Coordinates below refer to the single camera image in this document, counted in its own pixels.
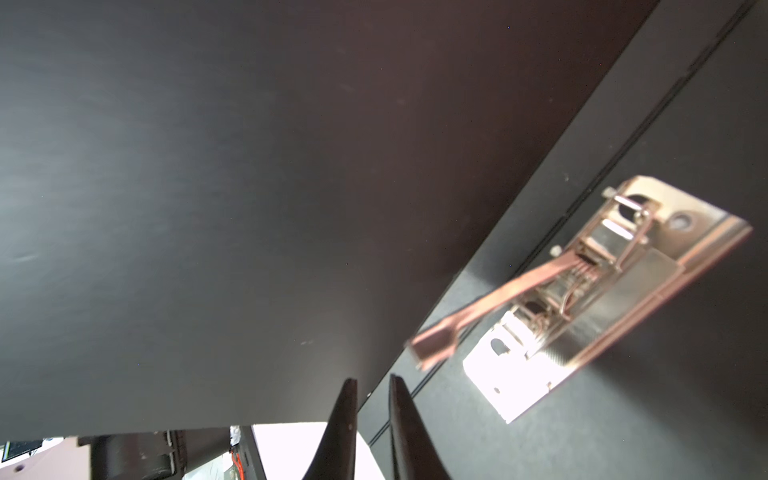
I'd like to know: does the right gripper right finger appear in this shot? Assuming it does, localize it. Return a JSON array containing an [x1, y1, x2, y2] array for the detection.
[[388, 374, 450, 480]]

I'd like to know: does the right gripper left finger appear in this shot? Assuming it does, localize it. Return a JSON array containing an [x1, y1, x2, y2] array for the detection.
[[303, 378, 358, 480]]

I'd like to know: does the white black lever arch folder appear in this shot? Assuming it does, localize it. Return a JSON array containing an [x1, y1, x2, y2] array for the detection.
[[1, 1, 767, 479]]

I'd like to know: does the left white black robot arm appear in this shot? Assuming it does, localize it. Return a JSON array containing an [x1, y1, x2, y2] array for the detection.
[[77, 427, 230, 480]]

